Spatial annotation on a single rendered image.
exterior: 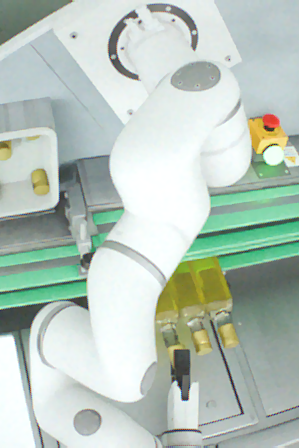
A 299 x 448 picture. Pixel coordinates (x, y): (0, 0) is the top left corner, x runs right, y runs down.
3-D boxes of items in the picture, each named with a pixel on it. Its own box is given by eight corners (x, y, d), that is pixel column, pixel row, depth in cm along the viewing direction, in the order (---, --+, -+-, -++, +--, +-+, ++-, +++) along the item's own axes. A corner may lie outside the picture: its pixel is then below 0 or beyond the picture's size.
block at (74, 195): (64, 213, 114) (69, 239, 110) (62, 184, 106) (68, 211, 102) (80, 210, 115) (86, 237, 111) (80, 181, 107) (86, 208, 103)
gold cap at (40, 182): (42, 181, 111) (44, 197, 108) (27, 177, 108) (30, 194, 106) (50, 170, 109) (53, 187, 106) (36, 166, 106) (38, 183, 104)
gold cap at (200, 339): (188, 338, 108) (194, 357, 105) (192, 331, 105) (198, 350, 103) (205, 335, 109) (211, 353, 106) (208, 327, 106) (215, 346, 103)
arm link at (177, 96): (112, 267, 66) (62, 187, 54) (205, 131, 75) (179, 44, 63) (177, 296, 62) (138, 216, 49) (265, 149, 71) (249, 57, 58)
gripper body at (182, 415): (197, 445, 96) (195, 394, 103) (206, 433, 88) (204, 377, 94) (159, 445, 95) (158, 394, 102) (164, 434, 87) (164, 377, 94)
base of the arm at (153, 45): (94, 24, 78) (116, 73, 69) (163, -15, 76) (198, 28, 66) (137, 85, 90) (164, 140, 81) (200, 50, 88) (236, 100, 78)
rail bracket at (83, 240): (70, 244, 111) (82, 296, 104) (68, 193, 98) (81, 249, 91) (84, 242, 112) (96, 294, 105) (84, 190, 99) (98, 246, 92)
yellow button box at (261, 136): (241, 138, 119) (253, 162, 115) (248, 115, 113) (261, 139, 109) (268, 136, 121) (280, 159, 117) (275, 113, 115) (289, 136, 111)
